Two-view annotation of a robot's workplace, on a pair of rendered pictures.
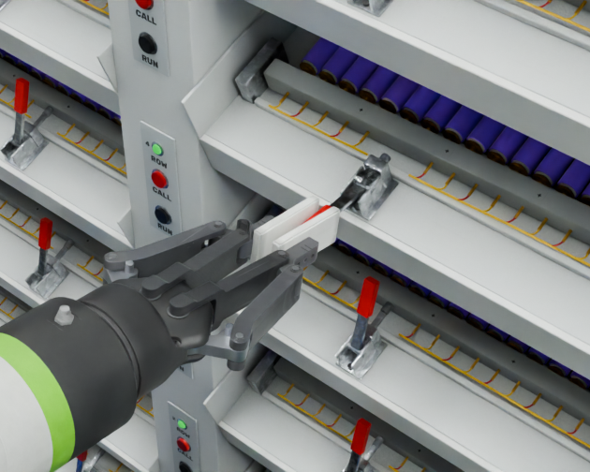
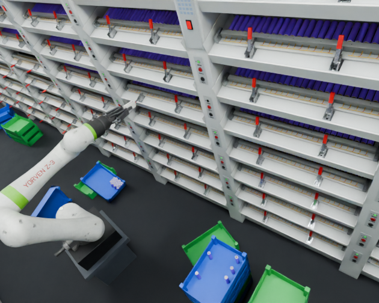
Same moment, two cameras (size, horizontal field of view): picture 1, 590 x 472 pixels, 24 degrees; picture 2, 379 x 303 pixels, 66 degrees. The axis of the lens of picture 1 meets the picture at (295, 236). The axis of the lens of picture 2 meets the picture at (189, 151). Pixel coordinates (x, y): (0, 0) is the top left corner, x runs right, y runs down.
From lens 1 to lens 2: 0.72 m
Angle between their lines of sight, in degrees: 8
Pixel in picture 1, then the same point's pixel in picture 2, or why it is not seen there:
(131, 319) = (102, 118)
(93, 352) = (96, 122)
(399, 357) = (157, 122)
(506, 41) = (143, 72)
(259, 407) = (148, 137)
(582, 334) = (168, 110)
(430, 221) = (149, 100)
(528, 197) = (159, 93)
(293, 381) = (151, 132)
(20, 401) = (86, 129)
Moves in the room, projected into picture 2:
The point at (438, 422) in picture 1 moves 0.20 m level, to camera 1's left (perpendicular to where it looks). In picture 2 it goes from (163, 130) to (130, 137)
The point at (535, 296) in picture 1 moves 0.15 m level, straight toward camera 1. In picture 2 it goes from (162, 106) to (155, 126)
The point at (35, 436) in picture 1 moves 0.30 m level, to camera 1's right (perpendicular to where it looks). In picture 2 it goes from (89, 133) to (151, 119)
